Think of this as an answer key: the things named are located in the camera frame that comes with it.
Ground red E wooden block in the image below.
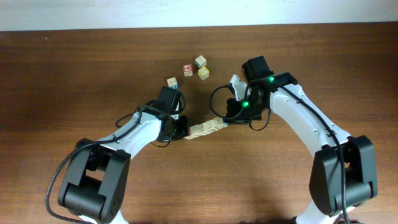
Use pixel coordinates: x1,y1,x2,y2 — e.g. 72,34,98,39
185,125,199,139

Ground blue D wooden block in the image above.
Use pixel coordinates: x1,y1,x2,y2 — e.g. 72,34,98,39
196,124,209,136

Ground green B wooden block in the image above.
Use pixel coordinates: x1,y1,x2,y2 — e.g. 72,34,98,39
213,117,229,129

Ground yellow top wooden block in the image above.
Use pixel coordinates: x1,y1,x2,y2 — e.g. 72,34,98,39
198,66,210,80

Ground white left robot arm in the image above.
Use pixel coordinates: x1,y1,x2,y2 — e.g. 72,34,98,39
55,86,188,223

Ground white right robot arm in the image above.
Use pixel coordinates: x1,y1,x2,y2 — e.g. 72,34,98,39
224,56,378,223

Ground blue H wooden block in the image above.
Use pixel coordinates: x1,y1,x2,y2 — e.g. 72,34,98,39
167,77,178,89

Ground red A wooden block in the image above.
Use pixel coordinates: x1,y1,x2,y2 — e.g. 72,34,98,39
183,64,193,77

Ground plain top wooden block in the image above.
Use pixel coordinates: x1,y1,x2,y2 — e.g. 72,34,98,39
195,55,207,68

